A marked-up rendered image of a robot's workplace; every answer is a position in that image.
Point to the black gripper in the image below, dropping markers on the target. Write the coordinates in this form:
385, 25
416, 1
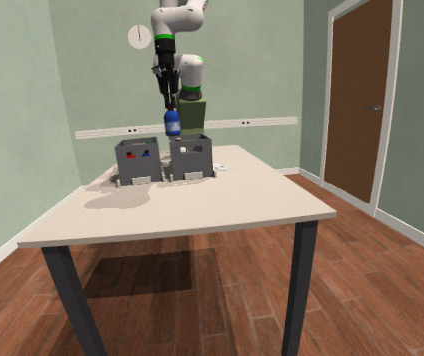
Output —
167, 76

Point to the grey divided crate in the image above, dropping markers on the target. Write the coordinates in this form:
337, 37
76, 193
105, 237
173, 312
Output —
140, 166
194, 161

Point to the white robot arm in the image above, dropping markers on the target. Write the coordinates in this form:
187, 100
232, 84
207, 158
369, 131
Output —
167, 20

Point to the white paper pick list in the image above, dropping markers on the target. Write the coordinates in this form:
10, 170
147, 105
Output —
219, 167

